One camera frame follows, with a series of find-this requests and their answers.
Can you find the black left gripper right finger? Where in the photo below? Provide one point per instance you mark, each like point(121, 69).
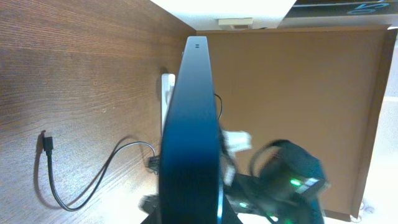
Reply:
point(228, 215)

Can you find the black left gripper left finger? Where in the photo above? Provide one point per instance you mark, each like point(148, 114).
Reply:
point(150, 205)

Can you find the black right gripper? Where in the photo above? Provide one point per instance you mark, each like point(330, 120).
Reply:
point(283, 184)

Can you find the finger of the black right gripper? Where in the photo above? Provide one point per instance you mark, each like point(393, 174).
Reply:
point(153, 163)

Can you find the blue Samsung Galaxy smartphone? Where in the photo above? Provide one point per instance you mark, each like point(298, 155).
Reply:
point(190, 186)

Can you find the white power strip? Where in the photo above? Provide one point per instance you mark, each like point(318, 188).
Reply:
point(167, 88)

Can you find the brown wooden side panel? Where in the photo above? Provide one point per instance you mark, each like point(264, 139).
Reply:
point(321, 88)

